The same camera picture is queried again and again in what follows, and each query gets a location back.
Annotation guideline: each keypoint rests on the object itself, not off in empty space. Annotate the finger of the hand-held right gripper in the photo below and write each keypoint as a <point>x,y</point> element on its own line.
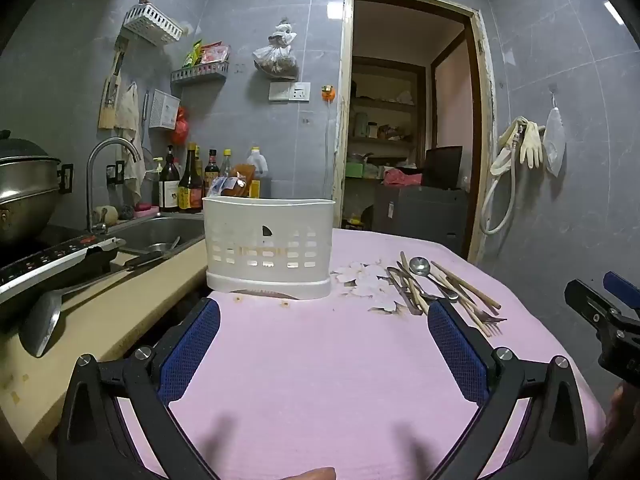
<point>622,287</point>
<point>587,305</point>

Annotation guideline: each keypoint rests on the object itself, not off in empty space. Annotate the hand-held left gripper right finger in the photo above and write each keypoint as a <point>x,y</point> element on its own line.
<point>457,350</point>

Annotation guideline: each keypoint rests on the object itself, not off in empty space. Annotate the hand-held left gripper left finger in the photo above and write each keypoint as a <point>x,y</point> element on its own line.
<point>192,347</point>

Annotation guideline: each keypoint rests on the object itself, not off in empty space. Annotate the white perforated utensil holder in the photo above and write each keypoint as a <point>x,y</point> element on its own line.
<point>265,240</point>

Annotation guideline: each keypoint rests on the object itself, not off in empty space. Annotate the person's right hand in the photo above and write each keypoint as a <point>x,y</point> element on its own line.
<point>619,410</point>

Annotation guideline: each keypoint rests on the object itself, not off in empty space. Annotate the person's left hand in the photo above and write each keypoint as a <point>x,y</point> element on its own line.
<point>315,474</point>

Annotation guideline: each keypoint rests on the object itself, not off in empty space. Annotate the steel bowl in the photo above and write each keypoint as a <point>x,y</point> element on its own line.
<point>160,247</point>

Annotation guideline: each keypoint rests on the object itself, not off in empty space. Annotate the stainless steel sink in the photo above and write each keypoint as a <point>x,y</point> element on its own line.
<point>160,230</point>

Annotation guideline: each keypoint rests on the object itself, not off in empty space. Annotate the pink flower print tablecloth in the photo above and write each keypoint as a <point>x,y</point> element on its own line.
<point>325,370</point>

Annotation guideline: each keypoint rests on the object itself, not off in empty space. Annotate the grey cabinet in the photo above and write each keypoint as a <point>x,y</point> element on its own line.
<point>425,215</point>

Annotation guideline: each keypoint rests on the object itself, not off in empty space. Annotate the pink soap dish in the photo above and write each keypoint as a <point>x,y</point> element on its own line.
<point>146,208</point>

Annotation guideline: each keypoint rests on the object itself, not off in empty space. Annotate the beige loofah sponge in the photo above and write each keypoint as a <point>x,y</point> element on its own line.
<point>109,214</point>

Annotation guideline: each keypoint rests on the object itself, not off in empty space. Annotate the dark bottle with white label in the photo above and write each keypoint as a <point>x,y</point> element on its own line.
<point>169,187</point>

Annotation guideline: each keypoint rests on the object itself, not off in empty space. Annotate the dark soy sauce bottle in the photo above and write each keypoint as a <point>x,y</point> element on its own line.
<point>190,185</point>

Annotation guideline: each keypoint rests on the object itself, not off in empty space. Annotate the translucent plastic bag on hook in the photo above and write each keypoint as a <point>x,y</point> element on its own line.
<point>554,140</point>

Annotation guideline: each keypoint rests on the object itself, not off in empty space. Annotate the blue and white packet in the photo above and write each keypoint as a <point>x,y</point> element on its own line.
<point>217,186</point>

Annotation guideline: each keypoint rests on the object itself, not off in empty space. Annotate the beige rubber gloves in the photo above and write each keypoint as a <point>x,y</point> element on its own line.
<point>531,142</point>

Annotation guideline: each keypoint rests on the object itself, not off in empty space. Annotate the black induction cooker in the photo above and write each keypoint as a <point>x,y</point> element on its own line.
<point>45,260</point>

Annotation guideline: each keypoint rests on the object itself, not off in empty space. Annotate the brown bread bag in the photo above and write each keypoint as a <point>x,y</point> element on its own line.
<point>240,180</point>

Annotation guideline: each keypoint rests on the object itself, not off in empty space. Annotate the red cloth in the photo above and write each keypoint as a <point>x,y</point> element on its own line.
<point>402,177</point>

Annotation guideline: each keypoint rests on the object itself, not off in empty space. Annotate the dark bottle with red cap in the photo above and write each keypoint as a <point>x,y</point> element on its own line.
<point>212,167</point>

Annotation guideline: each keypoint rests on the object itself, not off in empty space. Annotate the black monitor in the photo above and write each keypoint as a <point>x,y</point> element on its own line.
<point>442,167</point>

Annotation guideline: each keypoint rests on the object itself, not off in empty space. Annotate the clear bottle with yellow cap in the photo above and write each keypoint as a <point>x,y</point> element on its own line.
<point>226,162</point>

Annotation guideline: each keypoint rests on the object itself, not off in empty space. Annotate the chrome gooseneck faucet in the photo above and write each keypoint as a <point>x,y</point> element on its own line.
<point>91,180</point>

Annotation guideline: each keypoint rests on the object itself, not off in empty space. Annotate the red plastic bag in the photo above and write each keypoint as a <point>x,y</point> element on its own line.
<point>180,127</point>

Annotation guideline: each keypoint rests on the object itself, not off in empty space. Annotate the steel stockpot with lid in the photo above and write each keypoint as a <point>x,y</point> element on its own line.
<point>25,190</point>

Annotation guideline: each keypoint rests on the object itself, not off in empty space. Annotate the hanging beige cloth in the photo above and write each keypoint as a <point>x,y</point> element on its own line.
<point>127,120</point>

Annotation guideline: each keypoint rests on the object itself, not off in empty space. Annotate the wooden shelf unit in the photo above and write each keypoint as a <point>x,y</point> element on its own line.
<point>385,110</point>

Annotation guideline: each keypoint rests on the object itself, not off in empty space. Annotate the wooden cutting board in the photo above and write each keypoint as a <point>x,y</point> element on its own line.
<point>110,95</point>

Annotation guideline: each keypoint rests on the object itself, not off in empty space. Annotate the green packet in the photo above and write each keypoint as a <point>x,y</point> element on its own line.
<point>192,55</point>

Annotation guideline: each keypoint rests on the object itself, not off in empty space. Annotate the red packet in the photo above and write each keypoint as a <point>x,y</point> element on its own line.
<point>215,53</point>

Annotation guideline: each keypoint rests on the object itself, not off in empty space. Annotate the hanging clear plastic bag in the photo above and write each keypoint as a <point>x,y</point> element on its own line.
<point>275,57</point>

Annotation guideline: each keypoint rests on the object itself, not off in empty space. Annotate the black wall outlet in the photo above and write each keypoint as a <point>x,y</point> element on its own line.
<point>116,171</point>

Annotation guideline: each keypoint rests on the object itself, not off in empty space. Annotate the white perforated wall box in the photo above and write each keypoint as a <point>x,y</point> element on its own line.
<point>164,108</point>

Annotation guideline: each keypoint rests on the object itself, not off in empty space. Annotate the wooden door frame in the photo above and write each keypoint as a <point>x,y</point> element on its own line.
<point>344,110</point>

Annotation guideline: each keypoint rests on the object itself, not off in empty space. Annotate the white wall socket panel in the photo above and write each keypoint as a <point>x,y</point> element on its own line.
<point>289,91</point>

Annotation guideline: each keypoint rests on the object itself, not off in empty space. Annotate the grey wall shelf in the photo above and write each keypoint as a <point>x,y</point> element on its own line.
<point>200,72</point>

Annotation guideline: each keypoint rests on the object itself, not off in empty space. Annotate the orange wall hook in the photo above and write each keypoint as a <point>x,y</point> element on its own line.
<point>327,93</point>

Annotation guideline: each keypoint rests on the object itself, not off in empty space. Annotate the white wall basket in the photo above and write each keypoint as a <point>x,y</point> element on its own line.
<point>152,24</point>

